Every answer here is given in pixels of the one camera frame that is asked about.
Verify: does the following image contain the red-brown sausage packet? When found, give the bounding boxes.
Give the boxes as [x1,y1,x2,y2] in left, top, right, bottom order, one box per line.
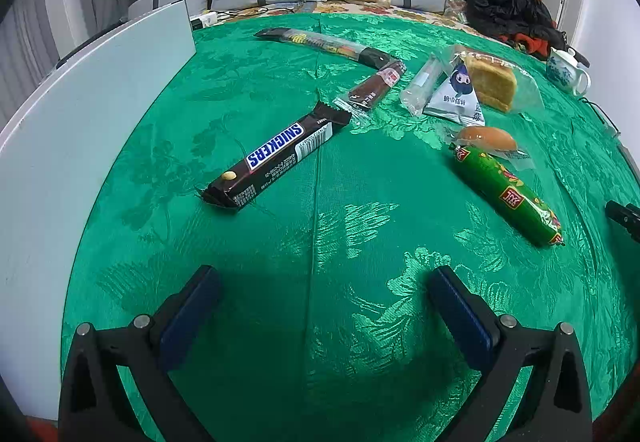
[334,60,407,124]

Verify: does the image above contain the white power strip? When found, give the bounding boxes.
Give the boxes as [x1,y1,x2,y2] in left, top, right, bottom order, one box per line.
[189,12,219,31]

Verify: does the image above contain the black clothing pile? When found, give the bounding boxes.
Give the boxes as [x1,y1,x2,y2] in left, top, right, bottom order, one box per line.
[462,0,568,53]

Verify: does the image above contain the eyeglasses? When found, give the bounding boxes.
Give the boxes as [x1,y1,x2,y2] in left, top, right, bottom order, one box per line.
[577,94,623,139]

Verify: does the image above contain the white board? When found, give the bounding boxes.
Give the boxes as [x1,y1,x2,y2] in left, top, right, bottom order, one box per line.
[0,0,197,390]

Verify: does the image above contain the clear narrow snack packet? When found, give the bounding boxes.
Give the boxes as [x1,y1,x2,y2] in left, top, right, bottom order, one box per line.
[399,53,447,117]

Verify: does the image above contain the floral bedsheet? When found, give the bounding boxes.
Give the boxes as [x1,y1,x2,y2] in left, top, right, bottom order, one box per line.
[215,0,551,65]

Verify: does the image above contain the white and blue teapot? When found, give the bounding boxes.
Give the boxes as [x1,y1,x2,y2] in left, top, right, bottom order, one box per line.
[546,46,592,96]

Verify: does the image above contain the sliced cake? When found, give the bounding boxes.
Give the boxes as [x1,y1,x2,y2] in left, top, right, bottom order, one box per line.
[446,44,545,115]

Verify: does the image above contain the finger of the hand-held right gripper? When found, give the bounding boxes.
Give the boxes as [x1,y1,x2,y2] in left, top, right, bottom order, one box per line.
[605,200,640,243]

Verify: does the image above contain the dark brown chocolate bar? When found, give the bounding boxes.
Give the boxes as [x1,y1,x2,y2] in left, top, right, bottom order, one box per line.
[196,102,353,211]

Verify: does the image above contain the long dark snack packet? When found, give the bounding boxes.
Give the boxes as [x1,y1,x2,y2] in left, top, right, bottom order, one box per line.
[254,28,392,68]

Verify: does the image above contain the green patterned tablecloth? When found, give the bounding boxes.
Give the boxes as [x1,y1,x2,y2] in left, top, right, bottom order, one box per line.
[60,12,640,442]

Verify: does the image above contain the small bun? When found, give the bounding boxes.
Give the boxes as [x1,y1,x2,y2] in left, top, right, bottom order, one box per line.
[448,125,537,171]

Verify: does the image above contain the clear plastic bag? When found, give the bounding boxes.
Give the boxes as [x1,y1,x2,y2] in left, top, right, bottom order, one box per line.
[444,0,470,24]

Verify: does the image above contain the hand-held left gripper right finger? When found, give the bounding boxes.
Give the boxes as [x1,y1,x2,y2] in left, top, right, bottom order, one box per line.
[426,265,594,442]

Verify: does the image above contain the white triangular snack packet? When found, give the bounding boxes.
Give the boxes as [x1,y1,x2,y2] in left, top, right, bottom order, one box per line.
[423,63,487,125]

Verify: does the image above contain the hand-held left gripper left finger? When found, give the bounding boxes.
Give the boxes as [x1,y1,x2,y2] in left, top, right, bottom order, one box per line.
[57,265,222,442]

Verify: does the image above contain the green sausage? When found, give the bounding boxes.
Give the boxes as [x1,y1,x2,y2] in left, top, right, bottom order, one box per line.
[449,143,567,249]

